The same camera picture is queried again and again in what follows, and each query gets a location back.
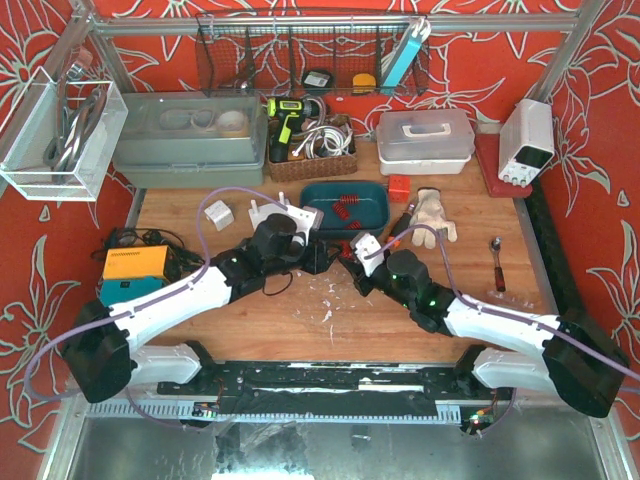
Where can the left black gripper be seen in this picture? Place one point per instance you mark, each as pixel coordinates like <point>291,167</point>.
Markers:
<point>319,255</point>

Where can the orange red cube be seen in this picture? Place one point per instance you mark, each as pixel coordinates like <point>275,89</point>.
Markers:
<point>399,188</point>

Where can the clear acrylic wall bin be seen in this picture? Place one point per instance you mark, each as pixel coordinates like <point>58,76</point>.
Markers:
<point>59,142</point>

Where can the white peg base plate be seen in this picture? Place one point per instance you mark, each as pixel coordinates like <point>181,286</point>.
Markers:
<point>258,213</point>

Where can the grey plastic toolbox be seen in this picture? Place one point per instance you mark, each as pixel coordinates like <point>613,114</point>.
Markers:
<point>188,140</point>

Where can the white plastic storage box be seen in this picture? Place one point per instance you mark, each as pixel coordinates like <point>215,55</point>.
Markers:
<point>424,142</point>

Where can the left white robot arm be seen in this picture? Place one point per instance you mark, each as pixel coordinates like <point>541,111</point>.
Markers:
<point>100,348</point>

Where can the teal plastic tray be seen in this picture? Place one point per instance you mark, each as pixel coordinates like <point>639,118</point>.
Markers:
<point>372,211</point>

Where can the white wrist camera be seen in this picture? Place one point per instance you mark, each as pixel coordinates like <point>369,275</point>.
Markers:
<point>307,219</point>
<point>368,252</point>

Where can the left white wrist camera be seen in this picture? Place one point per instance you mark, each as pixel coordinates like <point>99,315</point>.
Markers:
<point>307,219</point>

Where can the red handled ratchet wrench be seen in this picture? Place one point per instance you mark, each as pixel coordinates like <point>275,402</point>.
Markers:
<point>495,248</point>

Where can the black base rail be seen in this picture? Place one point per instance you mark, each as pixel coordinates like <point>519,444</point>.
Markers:
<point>326,390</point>

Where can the light blue book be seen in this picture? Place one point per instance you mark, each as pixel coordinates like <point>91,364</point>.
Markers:
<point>395,64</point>

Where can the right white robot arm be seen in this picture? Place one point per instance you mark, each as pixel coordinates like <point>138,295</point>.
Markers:
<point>569,355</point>

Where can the green yellow cordless drill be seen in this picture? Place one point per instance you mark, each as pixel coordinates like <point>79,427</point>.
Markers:
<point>290,115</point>

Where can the white work glove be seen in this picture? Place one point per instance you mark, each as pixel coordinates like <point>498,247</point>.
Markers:
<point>430,211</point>

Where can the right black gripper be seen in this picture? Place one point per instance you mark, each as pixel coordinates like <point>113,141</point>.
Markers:
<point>361,279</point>

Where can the orange and teal device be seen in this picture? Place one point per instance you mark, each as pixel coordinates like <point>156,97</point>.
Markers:
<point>133,272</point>

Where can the red coil spring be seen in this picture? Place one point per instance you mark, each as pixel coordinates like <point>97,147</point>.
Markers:
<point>341,211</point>
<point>354,225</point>
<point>345,250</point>
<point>349,199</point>

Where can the wicker basket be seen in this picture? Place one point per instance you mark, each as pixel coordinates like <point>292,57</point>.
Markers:
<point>329,157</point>

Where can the white power supply unit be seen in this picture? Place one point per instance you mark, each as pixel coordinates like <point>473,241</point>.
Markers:
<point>526,143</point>

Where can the black wire mesh shelf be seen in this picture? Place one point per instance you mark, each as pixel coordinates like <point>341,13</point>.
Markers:
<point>268,51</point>

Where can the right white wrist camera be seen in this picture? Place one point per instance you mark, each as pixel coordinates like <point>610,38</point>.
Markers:
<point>368,252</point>

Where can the small white cube box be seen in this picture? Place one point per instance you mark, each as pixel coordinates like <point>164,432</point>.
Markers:
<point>219,214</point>

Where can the orange handled screwdriver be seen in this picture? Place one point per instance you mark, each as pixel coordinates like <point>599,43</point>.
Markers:
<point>401,225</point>

